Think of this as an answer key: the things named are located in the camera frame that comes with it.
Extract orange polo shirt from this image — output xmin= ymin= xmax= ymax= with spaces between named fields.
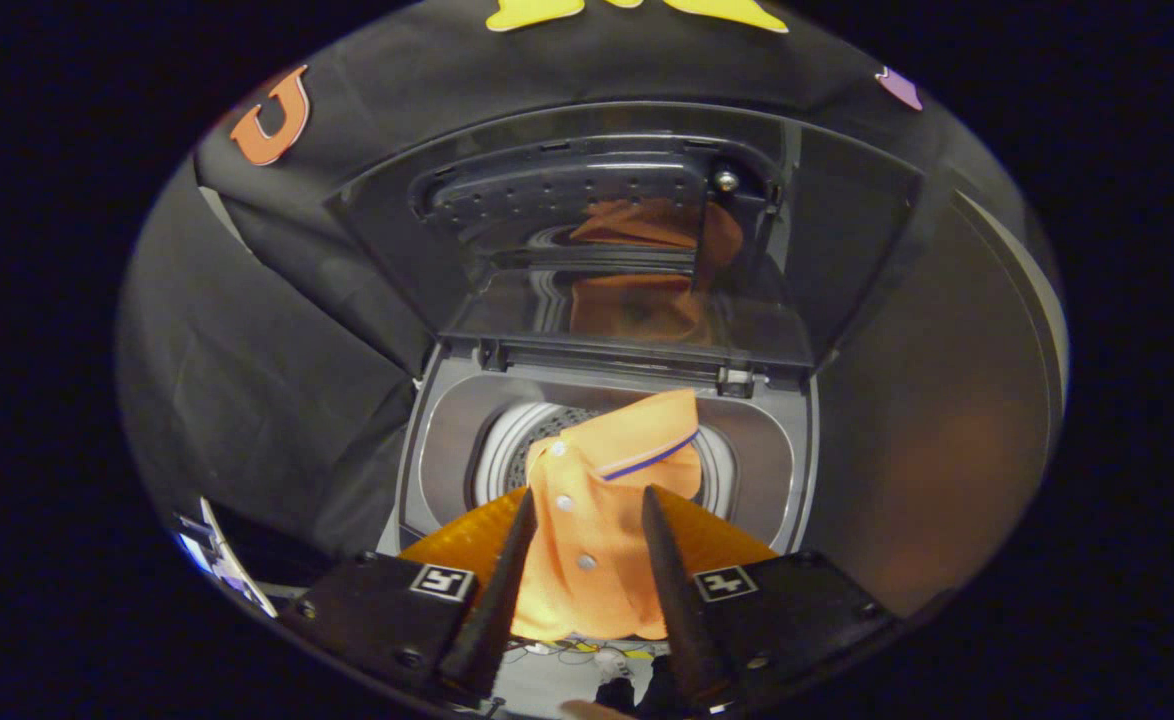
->
xmin=511 ymin=388 xmax=704 ymax=643

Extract dark grey washing machine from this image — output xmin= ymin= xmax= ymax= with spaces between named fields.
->
xmin=377 ymin=340 xmax=824 ymax=701

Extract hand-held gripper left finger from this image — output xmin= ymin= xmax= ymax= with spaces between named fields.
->
xmin=282 ymin=487 xmax=539 ymax=707

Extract glass washing machine lid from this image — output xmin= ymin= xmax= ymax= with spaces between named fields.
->
xmin=325 ymin=100 xmax=925 ymax=377

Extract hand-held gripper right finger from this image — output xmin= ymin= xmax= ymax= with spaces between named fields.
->
xmin=641 ymin=485 xmax=894 ymax=713

